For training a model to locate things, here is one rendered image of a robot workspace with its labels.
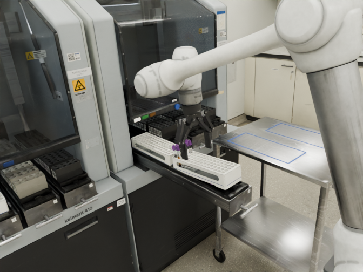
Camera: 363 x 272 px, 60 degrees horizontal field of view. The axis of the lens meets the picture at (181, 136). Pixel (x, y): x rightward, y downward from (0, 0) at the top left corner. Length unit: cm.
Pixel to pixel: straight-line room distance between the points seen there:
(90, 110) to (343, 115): 99
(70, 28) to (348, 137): 101
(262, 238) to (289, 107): 215
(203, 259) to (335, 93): 156
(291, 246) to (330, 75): 123
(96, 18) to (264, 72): 269
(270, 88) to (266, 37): 284
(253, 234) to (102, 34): 127
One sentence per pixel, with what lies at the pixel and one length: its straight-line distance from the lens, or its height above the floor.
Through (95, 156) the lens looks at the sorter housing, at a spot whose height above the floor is 87.
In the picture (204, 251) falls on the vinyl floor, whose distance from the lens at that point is 213.
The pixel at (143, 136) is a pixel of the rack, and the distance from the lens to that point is 158.
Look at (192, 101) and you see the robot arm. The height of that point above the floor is 113.
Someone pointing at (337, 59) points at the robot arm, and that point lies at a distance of 69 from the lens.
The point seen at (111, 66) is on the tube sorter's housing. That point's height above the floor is 124.
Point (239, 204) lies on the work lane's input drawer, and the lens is 122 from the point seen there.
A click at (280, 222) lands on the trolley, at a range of 193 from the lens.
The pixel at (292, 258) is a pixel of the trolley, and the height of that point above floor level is 28.
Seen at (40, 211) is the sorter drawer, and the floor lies 78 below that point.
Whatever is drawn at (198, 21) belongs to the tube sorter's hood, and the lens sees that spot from 168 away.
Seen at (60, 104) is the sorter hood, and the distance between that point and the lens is 130.
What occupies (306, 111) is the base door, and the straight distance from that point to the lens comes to 362.
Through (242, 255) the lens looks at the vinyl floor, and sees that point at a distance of 211.
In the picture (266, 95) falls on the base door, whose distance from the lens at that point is 383.
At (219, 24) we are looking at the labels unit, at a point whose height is 135.
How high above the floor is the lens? 148
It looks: 24 degrees down
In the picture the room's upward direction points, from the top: 4 degrees counter-clockwise
